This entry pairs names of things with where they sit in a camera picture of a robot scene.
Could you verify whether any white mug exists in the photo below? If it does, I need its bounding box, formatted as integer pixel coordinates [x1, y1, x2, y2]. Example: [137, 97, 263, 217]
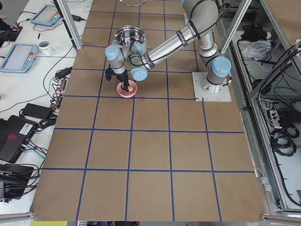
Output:
[39, 40, 56, 57]

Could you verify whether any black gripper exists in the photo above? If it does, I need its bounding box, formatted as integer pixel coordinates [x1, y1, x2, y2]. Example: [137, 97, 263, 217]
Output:
[105, 67, 129, 91]

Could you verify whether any near teach pendant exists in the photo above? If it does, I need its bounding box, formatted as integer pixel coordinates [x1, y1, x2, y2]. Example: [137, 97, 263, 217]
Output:
[0, 43, 39, 73]

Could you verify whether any black computer box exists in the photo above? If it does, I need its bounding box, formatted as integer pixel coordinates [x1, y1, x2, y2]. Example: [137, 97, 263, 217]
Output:
[0, 115, 38, 163]

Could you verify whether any pale green steel pot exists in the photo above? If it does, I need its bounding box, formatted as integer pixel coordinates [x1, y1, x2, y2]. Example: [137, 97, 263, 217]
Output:
[113, 25, 147, 55]

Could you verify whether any glass pot lid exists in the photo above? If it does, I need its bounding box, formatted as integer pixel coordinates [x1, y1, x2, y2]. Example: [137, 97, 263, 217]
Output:
[119, 0, 148, 7]

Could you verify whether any far teach pendant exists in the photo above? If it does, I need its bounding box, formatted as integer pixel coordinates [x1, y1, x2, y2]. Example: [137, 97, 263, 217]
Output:
[30, 5, 61, 26]

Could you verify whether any power strip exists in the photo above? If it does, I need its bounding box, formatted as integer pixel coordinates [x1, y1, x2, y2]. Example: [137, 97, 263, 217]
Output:
[50, 78, 68, 111]

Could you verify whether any aluminium frame post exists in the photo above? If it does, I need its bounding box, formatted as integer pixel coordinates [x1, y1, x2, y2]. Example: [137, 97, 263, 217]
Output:
[54, 0, 83, 51]

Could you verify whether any black power adapter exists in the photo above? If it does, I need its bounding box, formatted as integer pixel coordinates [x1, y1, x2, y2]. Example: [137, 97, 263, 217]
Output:
[19, 103, 54, 119]

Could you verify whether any teach pendant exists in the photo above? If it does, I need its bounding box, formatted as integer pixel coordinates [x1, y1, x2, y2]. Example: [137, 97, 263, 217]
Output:
[30, 5, 61, 26]
[0, 43, 39, 73]

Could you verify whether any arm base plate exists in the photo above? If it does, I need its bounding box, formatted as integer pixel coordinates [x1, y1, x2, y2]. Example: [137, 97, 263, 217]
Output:
[192, 72, 231, 102]

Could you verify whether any pink bowl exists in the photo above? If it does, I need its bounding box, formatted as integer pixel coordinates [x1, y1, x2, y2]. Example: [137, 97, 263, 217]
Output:
[117, 80, 137, 98]

